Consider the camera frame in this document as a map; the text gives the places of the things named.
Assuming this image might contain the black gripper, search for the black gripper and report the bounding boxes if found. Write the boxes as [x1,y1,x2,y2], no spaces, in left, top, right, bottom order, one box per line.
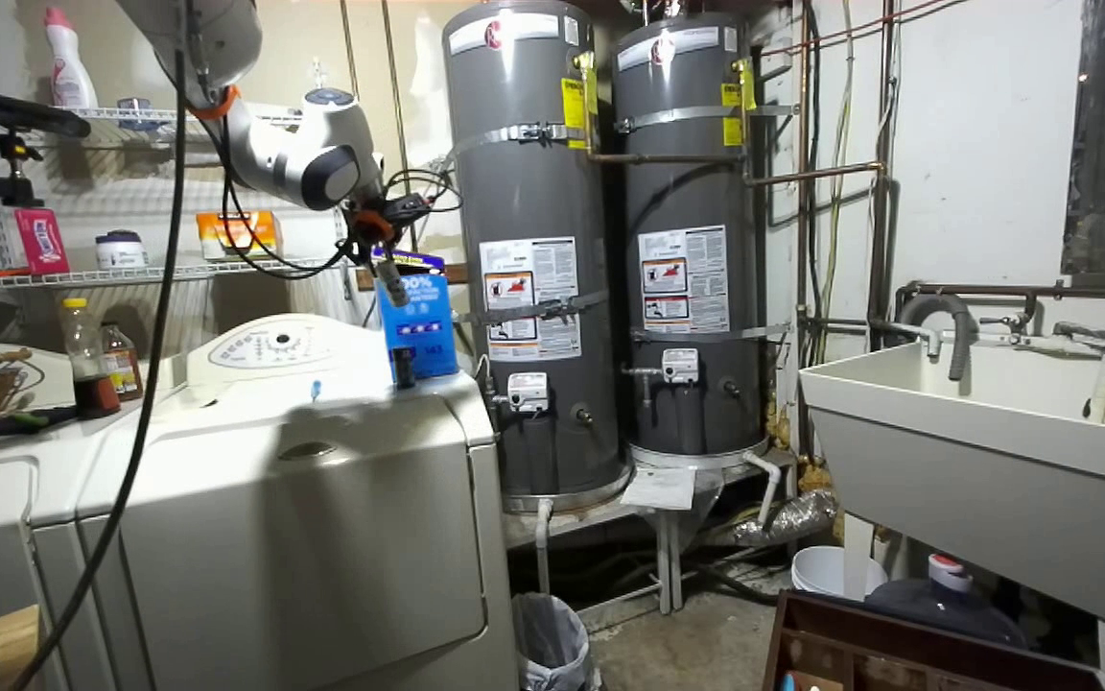
[342,197,422,288]

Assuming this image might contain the brown liquid bottle yellow cap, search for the brown liquid bottle yellow cap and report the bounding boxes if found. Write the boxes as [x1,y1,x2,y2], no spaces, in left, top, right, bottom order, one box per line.
[56,294,128,422]

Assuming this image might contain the white bottle pink cap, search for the white bottle pink cap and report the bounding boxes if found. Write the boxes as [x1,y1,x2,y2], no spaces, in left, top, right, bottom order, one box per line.
[37,5,104,117]

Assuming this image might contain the blue cardboard detergent box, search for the blue cardboard detergent box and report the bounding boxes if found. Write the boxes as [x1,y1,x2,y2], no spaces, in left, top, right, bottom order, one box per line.
[376,252,463,389]

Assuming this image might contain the small dark jar silver lid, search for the small dark jar silver lid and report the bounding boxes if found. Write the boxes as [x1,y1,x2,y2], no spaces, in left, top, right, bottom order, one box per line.
[386,343,422,393]

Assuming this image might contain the orange package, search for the orange package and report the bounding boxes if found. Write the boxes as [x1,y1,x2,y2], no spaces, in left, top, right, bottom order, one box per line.
[192,209,289,266]

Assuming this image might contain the grey water heater tank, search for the grey water heater tank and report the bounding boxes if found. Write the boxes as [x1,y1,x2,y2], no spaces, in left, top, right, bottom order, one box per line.
[438,5,638,513]
[606,12,770,462]

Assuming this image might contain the white jar dark lid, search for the white jar dark lid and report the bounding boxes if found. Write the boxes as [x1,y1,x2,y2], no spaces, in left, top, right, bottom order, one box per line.
[92,228,152,278]

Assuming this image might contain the brown glass jug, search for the brown glass jug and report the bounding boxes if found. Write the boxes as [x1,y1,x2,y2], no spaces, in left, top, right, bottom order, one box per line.
[100,323,150,404]

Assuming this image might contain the white washer with round panel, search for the white washer with round panel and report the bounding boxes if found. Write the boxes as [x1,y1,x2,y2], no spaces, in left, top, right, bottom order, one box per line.
[26,310,527,691]

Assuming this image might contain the pink card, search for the pink card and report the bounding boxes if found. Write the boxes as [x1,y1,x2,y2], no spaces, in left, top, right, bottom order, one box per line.
[13,205,77,279]

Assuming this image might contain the white heater stand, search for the white heater stand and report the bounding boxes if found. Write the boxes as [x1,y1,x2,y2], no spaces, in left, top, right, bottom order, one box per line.
[500,440,791,622]

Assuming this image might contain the bin with plastic bag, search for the bin with plastic bag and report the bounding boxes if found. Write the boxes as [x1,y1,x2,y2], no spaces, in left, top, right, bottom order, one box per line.
[510,589,603,691]

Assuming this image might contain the flat black tool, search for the flat black tool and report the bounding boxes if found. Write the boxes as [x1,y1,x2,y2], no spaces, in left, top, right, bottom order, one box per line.
[0,404,77,447]

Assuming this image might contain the white plastic bucket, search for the white plastic bucket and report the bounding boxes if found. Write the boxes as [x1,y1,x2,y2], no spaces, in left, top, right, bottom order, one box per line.
[785,540,890,607]

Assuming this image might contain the metal sink faucet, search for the metal sink faucet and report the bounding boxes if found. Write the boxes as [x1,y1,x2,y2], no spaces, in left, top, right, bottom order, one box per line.
[890,278,1105,389]

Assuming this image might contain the white utility sink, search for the white utility sink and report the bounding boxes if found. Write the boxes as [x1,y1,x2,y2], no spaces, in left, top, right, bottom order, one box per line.
[793,335,1105,648]

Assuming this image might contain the orange velcro strap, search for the orange velcro strap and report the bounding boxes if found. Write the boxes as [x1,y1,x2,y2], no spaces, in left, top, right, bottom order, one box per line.
[196,81,248,126]
[349,209,399,251]

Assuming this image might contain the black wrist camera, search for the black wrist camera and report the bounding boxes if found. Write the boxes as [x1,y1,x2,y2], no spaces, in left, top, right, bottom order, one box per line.
[381,187,438,230]

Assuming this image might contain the yellow gas hose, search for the yellow gas hose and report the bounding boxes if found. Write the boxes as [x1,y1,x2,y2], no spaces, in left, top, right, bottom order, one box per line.
[762,398,838,498]

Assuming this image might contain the silver flexible duct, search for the silver flexible duct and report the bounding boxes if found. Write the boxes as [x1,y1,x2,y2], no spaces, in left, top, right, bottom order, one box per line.
[700,486,846,558]

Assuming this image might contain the metal wall pipes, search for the metal wall pipes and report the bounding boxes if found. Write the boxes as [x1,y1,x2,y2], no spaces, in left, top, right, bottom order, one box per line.
[757,0,907,378]

